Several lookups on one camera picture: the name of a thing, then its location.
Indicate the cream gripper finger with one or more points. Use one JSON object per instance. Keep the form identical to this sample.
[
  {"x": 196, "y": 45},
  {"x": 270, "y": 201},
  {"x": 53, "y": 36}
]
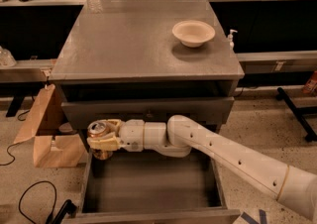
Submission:
[
  {"x": 114, "y": 125},
  {"x": 110, "y": 144}
]

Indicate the hand sanitizer pump bottle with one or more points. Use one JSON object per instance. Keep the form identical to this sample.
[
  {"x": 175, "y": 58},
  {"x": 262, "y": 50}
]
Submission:
[{"x": 230, "y": 38}]

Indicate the round brass drawer knob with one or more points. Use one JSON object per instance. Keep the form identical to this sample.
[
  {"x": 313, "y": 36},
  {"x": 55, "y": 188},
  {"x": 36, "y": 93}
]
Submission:
[{"x": 149, "y": 115}]

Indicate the open grey middle drawer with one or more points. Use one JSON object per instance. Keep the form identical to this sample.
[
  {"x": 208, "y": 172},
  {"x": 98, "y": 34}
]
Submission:
[{"x": 148, "y": 188}]

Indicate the grey top drawer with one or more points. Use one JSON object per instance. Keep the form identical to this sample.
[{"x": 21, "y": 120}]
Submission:
[{"x": 211, "y": 111}]

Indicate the orange snack package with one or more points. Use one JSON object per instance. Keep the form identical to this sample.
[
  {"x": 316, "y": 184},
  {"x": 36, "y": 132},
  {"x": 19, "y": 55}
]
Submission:
[{"x": 311, "y": 83}]

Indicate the grey drawer cabinet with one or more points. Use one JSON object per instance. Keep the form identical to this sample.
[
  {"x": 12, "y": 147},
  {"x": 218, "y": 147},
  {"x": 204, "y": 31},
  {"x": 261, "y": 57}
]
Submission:
[{"x": 129, "y": 52}]

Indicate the black table leg base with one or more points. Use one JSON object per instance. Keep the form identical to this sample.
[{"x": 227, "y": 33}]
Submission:
[{"x": 300, "y": 114}]

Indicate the brown cardboard box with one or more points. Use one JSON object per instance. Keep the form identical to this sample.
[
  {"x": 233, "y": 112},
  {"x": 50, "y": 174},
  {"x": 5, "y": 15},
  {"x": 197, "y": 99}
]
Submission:
[{"x": 51, "y": 148}]

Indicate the white bowl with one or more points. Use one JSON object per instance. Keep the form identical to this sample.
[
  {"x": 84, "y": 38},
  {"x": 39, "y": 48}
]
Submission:
[{"x": 192, "y": 33}]

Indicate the clear plastic container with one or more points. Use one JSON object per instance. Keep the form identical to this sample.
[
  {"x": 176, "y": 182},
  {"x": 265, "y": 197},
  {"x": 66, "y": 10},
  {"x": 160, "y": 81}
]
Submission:
[{"x": 6, "y": 58}]

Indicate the orange soda can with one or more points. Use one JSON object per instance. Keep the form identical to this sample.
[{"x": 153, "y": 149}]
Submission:
[{"x": 97, "y": 132}]

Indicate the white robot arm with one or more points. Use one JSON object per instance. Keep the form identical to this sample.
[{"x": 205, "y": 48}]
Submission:
[{"x": 292, "y": 187}]

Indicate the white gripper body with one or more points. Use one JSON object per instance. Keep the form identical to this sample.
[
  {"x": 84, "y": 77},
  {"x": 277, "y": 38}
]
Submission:
[{"x": 131, "y": 134}]

